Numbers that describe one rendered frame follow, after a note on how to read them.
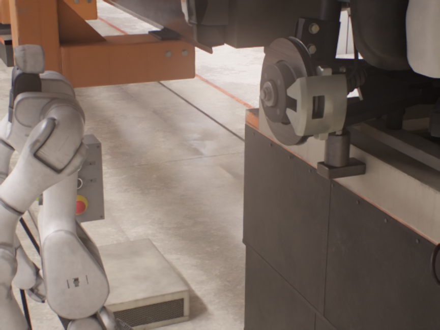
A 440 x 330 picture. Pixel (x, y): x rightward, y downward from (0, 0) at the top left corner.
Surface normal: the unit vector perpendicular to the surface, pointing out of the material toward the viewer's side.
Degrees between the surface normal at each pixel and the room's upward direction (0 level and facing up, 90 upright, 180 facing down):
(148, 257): 0
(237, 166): 0
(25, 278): 87
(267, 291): 90
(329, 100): 85
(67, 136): 69
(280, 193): 90
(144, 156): 0
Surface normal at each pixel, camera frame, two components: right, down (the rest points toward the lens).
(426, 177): 0.01, -0.94
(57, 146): 0.44, 0.10
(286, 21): 0.40, 0.31
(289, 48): -0.92, 0.12
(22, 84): 0.18, 0.32
